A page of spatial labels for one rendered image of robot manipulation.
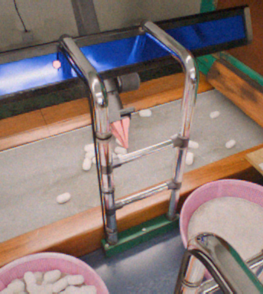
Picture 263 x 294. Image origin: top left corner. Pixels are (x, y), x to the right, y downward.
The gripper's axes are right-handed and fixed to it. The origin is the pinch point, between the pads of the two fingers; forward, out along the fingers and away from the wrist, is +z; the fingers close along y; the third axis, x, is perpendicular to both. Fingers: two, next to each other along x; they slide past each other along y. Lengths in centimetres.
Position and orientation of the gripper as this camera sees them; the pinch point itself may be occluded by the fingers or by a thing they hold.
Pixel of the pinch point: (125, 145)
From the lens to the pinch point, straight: 84.2
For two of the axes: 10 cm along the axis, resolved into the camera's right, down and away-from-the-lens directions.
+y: 9.0, -3.0, 3.2
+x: -2.9, 1.3, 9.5
